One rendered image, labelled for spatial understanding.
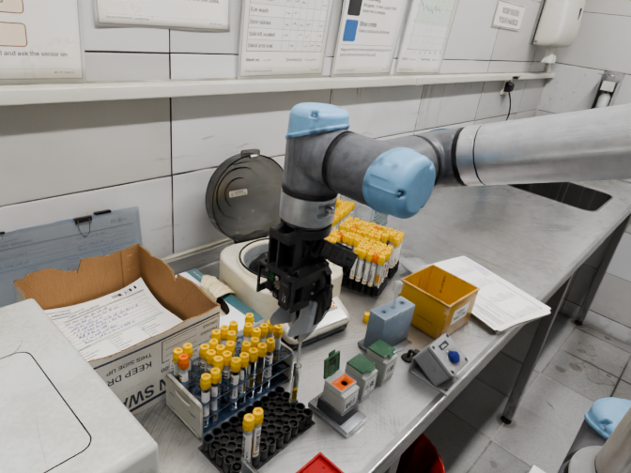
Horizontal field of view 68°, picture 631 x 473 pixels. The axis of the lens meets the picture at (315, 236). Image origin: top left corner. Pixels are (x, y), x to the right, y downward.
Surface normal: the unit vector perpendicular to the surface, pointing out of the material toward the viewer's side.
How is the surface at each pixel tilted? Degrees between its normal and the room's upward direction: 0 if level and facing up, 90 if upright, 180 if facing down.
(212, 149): 90
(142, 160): 90
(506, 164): 109
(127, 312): 2
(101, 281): 87
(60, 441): 0
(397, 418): 0
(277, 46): 93
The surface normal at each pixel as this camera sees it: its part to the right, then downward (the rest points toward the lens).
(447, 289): -0.72, 0.22
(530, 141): -0.68, -0.18
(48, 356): 0.12, -0.89
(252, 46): 0.71, 0.43
